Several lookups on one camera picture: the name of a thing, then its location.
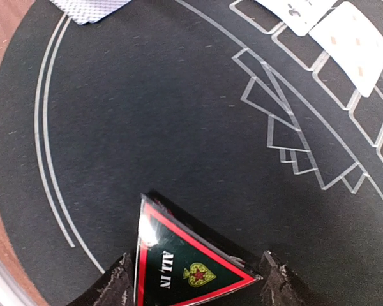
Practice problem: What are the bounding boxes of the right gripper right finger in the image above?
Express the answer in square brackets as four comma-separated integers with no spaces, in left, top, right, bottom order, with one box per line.
[259,251,326,306]

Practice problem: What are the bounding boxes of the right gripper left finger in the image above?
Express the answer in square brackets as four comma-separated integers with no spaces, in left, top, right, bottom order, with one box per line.
[67,252,135,306]

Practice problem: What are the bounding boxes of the red triangle all-in marker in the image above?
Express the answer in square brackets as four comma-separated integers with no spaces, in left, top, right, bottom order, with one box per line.
[134,190,263,305]

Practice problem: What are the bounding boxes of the five of diamonds card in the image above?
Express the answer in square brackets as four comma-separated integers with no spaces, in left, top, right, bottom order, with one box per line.
[309,1,383,98]

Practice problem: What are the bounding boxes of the seven of clubs card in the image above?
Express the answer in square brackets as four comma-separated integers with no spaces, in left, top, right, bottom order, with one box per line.
[257,0,336,36]

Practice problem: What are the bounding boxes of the dealt card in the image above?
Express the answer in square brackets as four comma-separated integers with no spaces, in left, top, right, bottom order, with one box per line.
[50,0,131,25]

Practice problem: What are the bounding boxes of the round black poker mat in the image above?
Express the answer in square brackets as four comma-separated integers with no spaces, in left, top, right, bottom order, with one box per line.
[0,1,383,305]

